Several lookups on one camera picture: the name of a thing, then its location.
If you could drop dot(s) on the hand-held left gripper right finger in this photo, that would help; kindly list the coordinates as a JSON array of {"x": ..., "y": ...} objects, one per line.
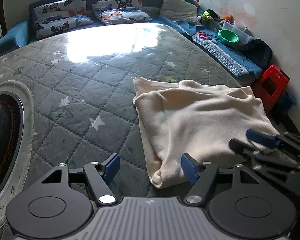
[{"x": 187, "y": 167}]

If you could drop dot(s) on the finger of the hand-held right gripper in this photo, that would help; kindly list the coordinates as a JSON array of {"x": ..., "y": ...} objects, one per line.
[
  {"x": 242, "y": 147},
  {"x": 262, "y": 138}
]

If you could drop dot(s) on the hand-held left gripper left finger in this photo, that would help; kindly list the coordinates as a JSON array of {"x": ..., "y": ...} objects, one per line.
[{"x": 113, "y": 166}]

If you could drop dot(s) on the cream sweater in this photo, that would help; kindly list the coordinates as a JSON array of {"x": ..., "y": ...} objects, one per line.
[{"x": 202, "y": 120}]

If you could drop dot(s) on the blue plastic stool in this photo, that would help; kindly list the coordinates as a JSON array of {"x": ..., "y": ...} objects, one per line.
[{"x": 287, "y": 102}]

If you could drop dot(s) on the red plastic stool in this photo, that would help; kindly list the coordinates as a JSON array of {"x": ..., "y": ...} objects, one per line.
[{"x": 272, "y": 82}]

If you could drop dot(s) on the black bag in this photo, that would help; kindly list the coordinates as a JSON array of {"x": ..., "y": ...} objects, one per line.
[{"x": 258, "y": 53}]

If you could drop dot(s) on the grey quilted star table cover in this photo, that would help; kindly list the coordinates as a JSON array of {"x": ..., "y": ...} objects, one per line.
[{"x": 90, "y": 80}]

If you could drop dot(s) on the blue patterned sofa cloth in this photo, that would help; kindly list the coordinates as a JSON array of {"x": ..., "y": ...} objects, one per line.
[{"x": 222, "y": 55}]

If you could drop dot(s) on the green plastic bowl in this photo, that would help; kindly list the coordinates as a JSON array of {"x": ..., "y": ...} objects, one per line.
[{"x": 228, "y": 37}]

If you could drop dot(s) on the clear plastic container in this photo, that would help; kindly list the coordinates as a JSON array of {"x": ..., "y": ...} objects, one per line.
[{"x": 242, "y": 31}]

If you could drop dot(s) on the round black heater plate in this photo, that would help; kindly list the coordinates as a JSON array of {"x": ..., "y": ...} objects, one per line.
[{"x": 2, "y": 142}]

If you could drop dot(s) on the red scissors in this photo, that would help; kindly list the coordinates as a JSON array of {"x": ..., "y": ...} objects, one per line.
[{"x": 203, "y": 35}]

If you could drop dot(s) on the orange toy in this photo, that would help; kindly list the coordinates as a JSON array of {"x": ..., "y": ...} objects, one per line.
[{"x": 227, "y": 18}]

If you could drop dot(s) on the green and black toy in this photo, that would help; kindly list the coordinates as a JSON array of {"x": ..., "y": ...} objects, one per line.
[{"x": 210, "y": 14}]

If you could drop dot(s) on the grey cushion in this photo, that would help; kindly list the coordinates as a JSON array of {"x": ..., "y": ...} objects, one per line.
[{"x": 177, "y": 8}]

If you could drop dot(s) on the blue sofa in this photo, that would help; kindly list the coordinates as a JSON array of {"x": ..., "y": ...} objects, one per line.
[{"x": 15, "y": 33}]

